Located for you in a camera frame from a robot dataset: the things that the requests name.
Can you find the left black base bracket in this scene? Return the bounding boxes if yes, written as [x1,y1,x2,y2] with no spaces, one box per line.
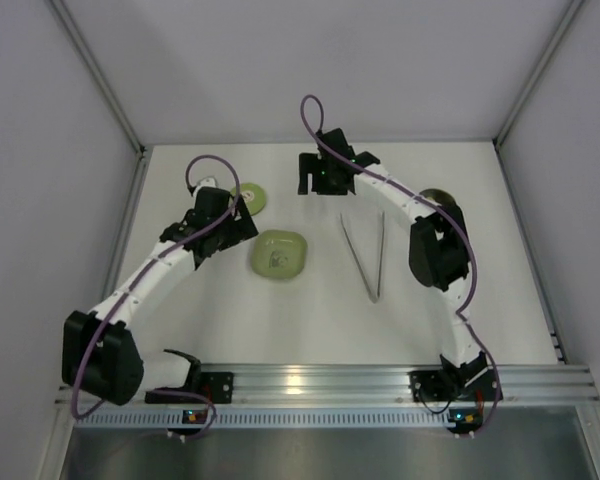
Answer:
[144,371,234,404]

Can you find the metal bowl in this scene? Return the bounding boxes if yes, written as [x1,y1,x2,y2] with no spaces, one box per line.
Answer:
[420,188,457,206]

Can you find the right black base bracket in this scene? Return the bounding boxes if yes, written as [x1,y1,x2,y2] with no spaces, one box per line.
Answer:
[409,369,503,404]

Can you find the aluminium frame post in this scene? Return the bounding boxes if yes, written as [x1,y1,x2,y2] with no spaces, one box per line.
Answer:
[492,0,588,153]
[45,0,146,157]

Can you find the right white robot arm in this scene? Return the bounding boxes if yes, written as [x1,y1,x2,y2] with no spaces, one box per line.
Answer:
[298,129,502,401]

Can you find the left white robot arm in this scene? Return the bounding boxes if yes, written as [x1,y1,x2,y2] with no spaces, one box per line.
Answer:
[61,177,258,406]

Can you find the left aluminium frame post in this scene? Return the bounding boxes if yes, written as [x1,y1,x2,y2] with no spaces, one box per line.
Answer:
[45,0,146,157]

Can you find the green square lunch box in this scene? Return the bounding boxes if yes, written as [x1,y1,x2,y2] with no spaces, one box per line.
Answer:
[250,229,308,280]

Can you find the green round lid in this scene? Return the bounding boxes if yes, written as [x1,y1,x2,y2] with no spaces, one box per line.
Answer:
[239,182,267,216]

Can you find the metal serving tongs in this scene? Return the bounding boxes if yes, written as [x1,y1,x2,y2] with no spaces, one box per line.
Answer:
[338,211,386,304]

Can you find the white slotted cable duct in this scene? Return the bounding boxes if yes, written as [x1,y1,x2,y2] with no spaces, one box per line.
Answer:
[78,408,451,429]

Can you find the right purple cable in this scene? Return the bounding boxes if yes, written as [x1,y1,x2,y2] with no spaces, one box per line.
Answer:
[300,93,504,441]

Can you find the right aluminium frame post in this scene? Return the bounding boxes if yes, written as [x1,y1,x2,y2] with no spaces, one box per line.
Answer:
[492,0,588,153]

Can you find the aluminium mounting rail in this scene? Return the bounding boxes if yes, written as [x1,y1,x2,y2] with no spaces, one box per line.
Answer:
[202,364,600,408]

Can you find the black base bracket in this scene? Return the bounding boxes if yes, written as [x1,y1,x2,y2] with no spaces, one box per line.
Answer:
[144,371,234,404]
[409,369,503,404]

